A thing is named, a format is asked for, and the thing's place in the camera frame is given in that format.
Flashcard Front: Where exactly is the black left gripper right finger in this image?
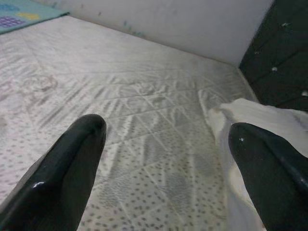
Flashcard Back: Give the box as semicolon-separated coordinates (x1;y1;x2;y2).
228;122;308;231

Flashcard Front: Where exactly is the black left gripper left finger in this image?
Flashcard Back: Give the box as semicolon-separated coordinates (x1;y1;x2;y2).
0;114;107;231

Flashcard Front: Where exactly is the white pillow with tree print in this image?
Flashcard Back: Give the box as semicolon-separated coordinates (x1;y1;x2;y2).
209;98;308;231

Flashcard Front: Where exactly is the teal blanket with colourful shapes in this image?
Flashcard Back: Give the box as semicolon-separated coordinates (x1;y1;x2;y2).
0;0;70;36

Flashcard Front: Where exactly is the white quilted mattress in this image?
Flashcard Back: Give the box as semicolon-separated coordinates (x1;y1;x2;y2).
0;15;260;231

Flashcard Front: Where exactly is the dark tufted headboard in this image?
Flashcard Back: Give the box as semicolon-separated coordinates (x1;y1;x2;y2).
239;0;308;111

